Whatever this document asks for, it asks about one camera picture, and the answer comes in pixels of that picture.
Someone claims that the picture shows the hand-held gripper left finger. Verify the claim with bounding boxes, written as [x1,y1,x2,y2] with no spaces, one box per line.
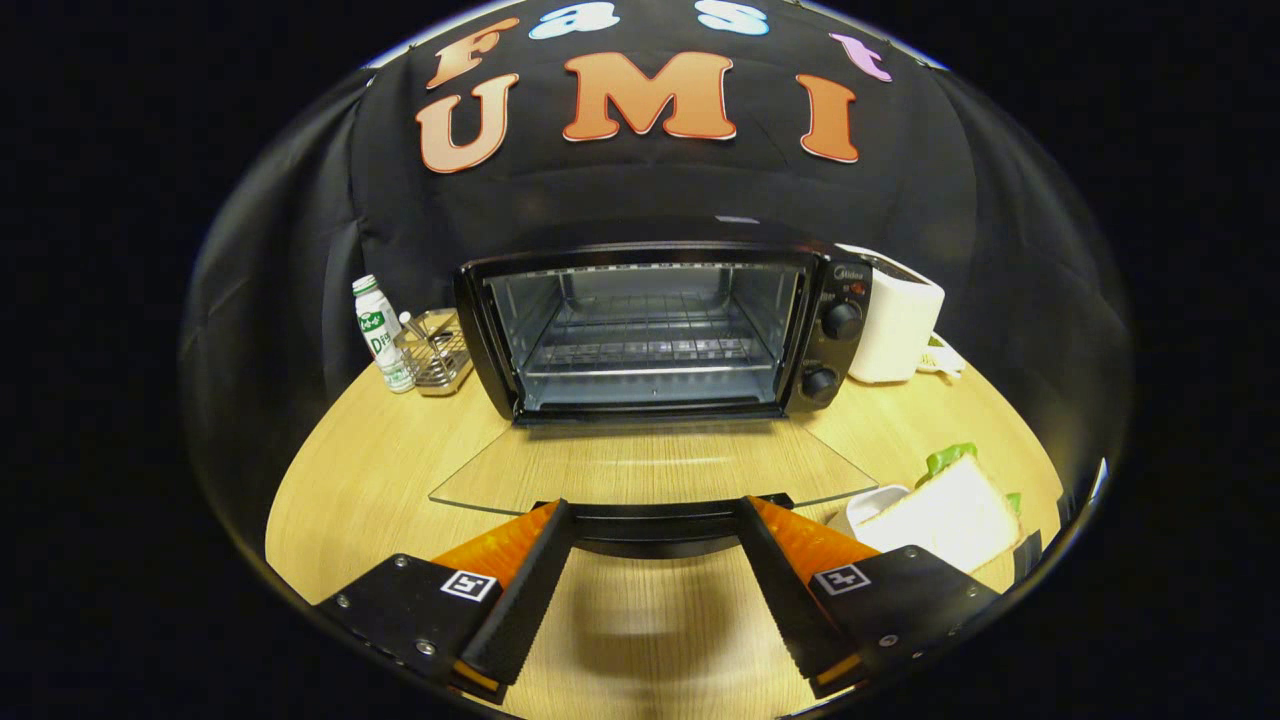
[315,499,577,706]

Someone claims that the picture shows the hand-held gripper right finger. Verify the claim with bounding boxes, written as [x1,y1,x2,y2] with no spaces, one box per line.
[737,495,1001,700]

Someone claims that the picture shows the toast and lettuce sandwich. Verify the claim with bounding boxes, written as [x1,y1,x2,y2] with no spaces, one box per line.
[855,443,1024,574]

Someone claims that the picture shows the black toaster oven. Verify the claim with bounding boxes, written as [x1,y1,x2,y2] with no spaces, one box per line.
[430,240,879,559]

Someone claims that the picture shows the white bread toaster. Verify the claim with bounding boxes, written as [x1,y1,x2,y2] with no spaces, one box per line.
[835,243,946,385]

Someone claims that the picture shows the white plastic tray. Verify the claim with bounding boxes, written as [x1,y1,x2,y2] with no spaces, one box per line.
[825,485,911,538]

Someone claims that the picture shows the small white divided dish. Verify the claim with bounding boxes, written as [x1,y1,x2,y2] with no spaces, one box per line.
[915,333,968,382]

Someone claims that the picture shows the white bottle green label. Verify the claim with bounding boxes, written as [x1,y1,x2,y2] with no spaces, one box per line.
[352,275,416,394]

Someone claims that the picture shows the black backdrop cloth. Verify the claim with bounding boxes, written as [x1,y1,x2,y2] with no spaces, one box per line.
[180,0,1136,571]

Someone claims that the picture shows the metal wire rack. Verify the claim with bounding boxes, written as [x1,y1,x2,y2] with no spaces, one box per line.
[395,310,474,397]

